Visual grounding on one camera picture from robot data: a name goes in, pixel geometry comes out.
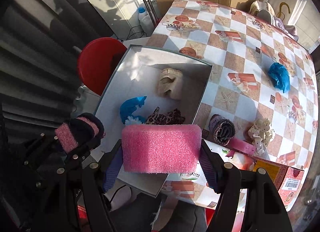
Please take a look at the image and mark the black pink glitter scrunchie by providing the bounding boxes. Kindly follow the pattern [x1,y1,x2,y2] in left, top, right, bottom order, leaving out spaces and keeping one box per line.
[54,112,105,154]

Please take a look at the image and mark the beige shoes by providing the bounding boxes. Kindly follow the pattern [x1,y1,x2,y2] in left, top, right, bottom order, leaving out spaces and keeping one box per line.
[249,0,275,24]

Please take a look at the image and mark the yellow clothes hanger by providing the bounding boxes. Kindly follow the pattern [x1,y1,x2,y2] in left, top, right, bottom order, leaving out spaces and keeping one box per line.
[279,2,292,16]

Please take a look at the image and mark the large pink sponge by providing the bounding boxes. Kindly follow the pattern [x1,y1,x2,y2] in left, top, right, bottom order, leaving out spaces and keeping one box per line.
[121,123,202,174]

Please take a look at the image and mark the light blue fluffy scrunchie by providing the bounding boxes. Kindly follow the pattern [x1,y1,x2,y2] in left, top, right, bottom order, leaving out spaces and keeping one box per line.
[124,116,147,126]

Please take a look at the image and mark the leopard print scrunchie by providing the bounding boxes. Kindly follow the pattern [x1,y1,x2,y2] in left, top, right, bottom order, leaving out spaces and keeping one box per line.
[145,107,186,125]

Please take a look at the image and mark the pale pink clothes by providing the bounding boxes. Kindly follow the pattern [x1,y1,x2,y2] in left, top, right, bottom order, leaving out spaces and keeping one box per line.
[274,16,299,41]

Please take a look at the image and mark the checkered printed tablecloth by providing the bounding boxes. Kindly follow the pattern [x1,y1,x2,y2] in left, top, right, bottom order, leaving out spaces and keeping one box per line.
[150,0,317,212]

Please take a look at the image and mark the large blue shoe cover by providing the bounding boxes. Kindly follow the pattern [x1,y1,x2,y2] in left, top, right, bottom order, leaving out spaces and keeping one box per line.
[267,62,291,94]

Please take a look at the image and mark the white polka dot scrunchie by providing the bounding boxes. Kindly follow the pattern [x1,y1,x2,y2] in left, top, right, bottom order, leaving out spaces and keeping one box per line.
[247,118,275,156]

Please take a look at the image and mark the floral tissue pack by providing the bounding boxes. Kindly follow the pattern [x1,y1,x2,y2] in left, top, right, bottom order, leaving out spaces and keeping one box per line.
[165,139,263,190]

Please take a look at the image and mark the small blue shoe cover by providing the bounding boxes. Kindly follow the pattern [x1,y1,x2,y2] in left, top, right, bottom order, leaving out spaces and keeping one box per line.
[119,96,148,124]

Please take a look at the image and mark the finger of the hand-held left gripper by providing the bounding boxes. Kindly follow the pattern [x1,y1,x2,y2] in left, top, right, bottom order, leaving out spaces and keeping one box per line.
[56,139,102,175]
[24,133,63,170]

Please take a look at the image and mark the person's grey pants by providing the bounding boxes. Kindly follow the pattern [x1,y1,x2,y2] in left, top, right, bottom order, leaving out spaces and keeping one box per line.
[110,192,208,232]

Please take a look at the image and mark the grey cardboard box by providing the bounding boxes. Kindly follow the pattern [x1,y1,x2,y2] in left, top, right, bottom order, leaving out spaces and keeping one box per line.
[93,44,213,197]

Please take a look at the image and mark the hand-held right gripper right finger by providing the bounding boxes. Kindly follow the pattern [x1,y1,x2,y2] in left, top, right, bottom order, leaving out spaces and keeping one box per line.
[200,141,293,232]

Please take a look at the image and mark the red plastic stool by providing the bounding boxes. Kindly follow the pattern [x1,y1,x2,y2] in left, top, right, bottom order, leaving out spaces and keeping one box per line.
[77,37,128,96]

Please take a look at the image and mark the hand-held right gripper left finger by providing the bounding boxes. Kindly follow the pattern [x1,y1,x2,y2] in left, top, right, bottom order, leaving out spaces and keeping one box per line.
[81,141,123,232]

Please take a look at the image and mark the pink ribbon strip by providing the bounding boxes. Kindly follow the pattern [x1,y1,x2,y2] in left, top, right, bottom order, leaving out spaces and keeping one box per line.
[230,138,256,154]

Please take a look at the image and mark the red patterned box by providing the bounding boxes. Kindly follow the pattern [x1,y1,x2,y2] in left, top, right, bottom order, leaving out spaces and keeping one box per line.
[252,158,305,210]

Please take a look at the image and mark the white plastic bottle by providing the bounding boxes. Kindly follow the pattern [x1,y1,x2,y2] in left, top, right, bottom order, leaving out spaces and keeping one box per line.
[137,7,154,35]

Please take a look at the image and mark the grey glitter edged scrunchie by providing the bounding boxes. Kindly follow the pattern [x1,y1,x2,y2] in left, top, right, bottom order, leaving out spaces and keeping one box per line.
[209,114,237,146]

